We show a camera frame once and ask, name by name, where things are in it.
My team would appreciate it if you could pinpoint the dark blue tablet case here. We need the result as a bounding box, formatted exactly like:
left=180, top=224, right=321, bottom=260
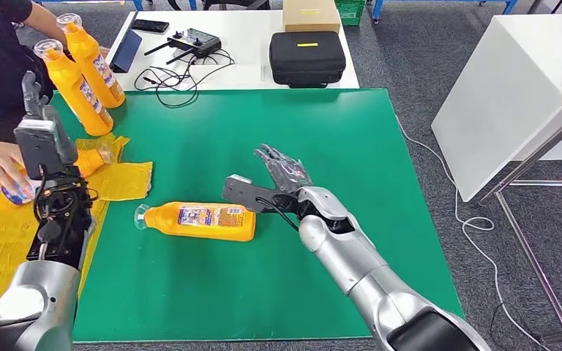
left=108, top=29, right=143, bottom=75

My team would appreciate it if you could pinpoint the black cable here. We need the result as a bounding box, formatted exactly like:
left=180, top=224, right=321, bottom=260
left=133, top=48, right=236, bottom=110

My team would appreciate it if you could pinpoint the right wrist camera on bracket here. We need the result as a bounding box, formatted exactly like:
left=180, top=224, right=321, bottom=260
left=221, top=173, right=301, bottom=215

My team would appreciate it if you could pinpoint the black office chair base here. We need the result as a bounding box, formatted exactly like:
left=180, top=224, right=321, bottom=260
left=167, top=0, right=271, bottom=12

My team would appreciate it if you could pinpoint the black carrying case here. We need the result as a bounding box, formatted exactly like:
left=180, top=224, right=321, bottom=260
left=268, top=31, right=348, bottom=90

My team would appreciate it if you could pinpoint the large white table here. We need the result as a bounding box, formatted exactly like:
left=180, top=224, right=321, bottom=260
left=430, top=14, right=562, bottom=203

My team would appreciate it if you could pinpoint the yellow taped cardboard sheet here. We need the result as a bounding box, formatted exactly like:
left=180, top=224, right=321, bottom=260
left=0, top=135, right=154, bottom=316

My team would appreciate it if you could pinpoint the green plastic crate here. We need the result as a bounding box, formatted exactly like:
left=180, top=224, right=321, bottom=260
left=333, top=0, right=365, bottom=28

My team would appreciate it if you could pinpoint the white floor cable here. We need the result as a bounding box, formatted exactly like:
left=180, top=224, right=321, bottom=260
left=396, top=118, right=549, bottom=351

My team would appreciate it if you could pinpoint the green table mat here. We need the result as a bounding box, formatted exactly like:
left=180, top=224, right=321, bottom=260
left=48, top=88, right=465, bottom=343

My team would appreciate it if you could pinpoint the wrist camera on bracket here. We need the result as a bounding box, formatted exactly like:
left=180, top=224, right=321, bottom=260
left=13, top=118, right=62, bottom=181
left=221, top=173, right=301, bottom=215

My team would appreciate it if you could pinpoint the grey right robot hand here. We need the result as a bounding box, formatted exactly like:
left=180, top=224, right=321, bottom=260
left=253, top=143, right=314, bottom=195

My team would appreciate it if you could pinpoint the brown cardboard box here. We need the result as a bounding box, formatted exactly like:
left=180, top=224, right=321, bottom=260
left=282, top=0, right=342, bottom=34

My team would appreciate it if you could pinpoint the blue metal frame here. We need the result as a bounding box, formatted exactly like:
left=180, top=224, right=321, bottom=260
left=369, top=0, right=518, bottom=24
left=130, top=0, right=198, bottom=12

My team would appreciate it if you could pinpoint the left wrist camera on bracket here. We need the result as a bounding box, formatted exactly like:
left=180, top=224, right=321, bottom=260
left=13, top=118, right=62, bottom=181

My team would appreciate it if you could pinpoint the black remote controller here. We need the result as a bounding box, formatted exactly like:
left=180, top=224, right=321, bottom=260
left=143, top=28, right=222, bottom=66

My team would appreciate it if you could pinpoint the orange detergent bottle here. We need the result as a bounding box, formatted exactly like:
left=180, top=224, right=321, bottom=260
left=56, top=12, right=127, bottom=110
left=33, top=38, right=115, bottom=138
left=133, top=201, right=258, bottom=244
left=0, top=140, right=116, bottom=213

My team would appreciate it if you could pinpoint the black smartphone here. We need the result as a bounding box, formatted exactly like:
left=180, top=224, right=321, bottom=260
left=130, top=18, right=171, bottom=34

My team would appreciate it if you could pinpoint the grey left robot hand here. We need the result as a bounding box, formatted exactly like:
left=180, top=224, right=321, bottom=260
left=20, top=70, right=79, bottom=166

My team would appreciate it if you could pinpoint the steel stand frame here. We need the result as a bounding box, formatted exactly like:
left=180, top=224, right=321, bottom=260
left=474, top=81, right=562, bottom=346

